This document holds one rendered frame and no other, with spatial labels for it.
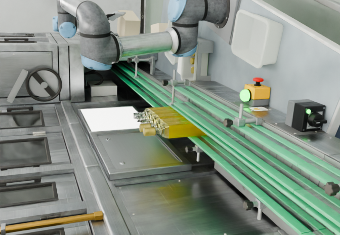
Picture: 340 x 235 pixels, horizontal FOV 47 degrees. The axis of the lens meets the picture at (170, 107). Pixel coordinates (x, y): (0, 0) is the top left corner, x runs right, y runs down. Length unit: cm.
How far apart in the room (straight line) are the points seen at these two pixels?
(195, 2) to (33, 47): 117
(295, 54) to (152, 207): 70
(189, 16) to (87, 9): 44
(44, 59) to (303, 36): 166
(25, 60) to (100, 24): 112
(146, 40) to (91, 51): 25
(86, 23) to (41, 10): 377
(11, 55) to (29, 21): 274
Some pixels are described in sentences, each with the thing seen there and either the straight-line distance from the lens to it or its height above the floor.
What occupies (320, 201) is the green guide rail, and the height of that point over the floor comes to 94.
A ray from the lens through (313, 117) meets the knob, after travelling 122.
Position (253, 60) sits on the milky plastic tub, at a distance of 148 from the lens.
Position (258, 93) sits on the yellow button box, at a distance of 145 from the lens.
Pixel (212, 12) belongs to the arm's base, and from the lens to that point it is 172.
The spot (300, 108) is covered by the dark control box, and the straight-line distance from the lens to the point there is 122.
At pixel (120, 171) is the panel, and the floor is 128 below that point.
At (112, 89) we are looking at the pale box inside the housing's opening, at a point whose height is 104.
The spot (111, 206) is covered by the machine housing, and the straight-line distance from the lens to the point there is 131.
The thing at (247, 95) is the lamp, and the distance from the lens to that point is 145.
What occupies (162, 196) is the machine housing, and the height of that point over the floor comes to 116.
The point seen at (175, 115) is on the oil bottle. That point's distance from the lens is 171.
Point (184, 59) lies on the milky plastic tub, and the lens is 201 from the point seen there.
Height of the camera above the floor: 160
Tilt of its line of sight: 20 degrees down
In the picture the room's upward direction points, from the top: 93 degrees counter-clockwise
